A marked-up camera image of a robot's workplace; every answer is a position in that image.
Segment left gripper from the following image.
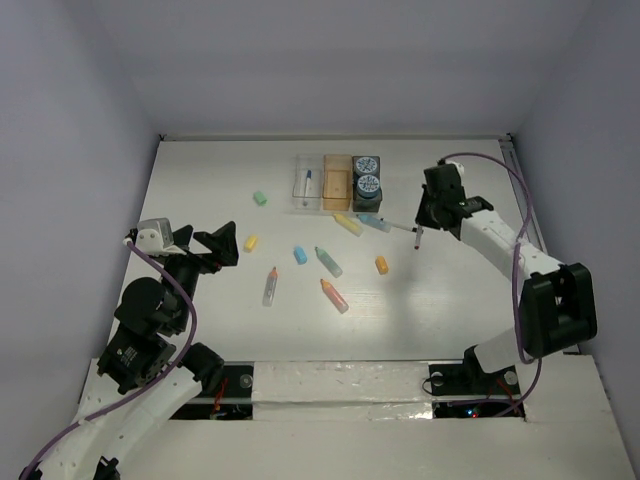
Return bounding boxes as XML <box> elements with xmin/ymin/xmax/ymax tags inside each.
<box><xmin>164</xmin><ymin>219</ymin><xmax>239</xmax><ymax>330</ymax></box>

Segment red capped white pen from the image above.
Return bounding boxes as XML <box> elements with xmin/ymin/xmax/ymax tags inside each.
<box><xmin>414</xmin><ymin>225</ymin><xmax>423</xmax><ymax>250</ymax></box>

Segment black capped white pen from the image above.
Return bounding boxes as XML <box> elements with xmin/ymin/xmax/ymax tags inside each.
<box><xmin>382</xmin><ymin>219</ymin><xmax>417</xmax><ymax>233</ymax></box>

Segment blue highlighter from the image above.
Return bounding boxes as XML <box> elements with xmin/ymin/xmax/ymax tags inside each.
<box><xmin>357</xmin><ymin>214</ymin><xmax>392</xmax><ymax>233</ymax></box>

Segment green highlighter cap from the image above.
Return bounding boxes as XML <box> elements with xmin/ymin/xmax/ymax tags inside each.
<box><xmin>253</xmin><ymin>191</ymin><xmax>268</xmax><ymax>207</ymax></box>

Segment blue highlighter cap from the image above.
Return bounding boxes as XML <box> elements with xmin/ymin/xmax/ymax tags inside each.
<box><xmin>293</xmin><ymin>246</ymin><xmax>307</xmax><ymax>265</ymax></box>

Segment green highlighter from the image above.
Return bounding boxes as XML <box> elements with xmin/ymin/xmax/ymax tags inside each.
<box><xmin>314</xmin><ymin>247</ymin><xmax>343</xmax><ymax>278</ymax></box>

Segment blue capped white pen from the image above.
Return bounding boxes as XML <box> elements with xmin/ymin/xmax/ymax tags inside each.
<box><xmin>302</xmin><ymin>170</ymin><xmax>312</xmax><ymax>207</ymax></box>

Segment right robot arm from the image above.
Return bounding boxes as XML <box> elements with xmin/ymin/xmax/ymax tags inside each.
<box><xmin>416</xmin><ymin>162</ymin><xmax>598</xmax><ymax>392</ymax></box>

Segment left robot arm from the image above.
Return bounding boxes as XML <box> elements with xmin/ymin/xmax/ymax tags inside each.
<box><xmin>20</xmin><ymin>218</ymin><xmax>239</xmax><ymax>479</ymax></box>

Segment yellow highlighter cap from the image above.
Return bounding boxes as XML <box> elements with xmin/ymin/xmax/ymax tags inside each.
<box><xmin>243</xmin><ymin>235</ymin><xmax>258</xmax><ymax>253</ymax></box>

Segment orange highlighter cap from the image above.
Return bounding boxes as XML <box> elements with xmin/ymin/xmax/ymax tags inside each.
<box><xmin>375</xmin><ymin>256</ymin><xmax>389</xmax><ymax>275</ymax></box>

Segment blue tape roll front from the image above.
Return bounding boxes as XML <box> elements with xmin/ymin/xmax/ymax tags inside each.
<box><xmin>356</xmin><ymin>174</ymin><xmax>381</xmax><ymax>199</ymax></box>

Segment blue tape roll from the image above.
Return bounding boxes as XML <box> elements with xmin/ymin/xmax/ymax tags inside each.
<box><xmin>356</xmin><ymin>174</ymin><xmax>381</xmax><ymax>199</ymax></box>
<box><xmin>352</xmin><ymin>156</ymin><xmax>380</xmax><ymax>176</ymax></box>

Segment orange tip clear highlighter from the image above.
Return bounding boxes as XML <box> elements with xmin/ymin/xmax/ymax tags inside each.
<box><xmin>262</xmin><ymin>267</ymin><xmax>278</xmax><ymax>307</ymax></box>

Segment dark grey plastic container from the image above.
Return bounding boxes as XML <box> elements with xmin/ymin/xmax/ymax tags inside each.
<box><xmin>352</xmin><ymin>160</ymin><xmax>383</xmax><ymax>213</ymax></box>

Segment yellow highlighter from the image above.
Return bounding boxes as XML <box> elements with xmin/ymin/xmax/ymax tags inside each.
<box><xmin>333</xmin><ymin>213</ymin><xmax>363</xmax><ymax>237</ymax></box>

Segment blue tape roll back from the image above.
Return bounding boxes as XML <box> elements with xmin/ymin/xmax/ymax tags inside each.
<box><xmin>352</xmin><ymin>156</ymin><xmax>380</xmax><ymax>176</ymax></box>

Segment clear plastic container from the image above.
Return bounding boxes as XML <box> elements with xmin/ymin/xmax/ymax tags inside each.
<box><xmin>291</xmin><ymin>154</ymin><xmax>324</xmax><ymax>214</ymax></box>

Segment orange pink highlighter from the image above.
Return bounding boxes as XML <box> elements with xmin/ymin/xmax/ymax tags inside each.
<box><xmin>320</xmin><ymin>279</ymin><xmax>349</xmax><ymax>314</ymax></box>

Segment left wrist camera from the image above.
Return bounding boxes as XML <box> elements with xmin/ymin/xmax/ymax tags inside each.
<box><xmin>123</xmin><ymin>217</ymin><xmax>186</xmax><ymax>257</ymax></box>

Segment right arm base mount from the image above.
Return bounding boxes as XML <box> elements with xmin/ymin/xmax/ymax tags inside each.
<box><xmin>421</xmin><ymin>347</ymin><xmax>526</xmax><ymax>419</ymax></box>

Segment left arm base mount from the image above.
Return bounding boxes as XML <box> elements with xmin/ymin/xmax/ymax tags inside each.
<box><xmin>171</xmin><ymin>362</ymin><xmax>254</xmax><ymax>421</ymax></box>

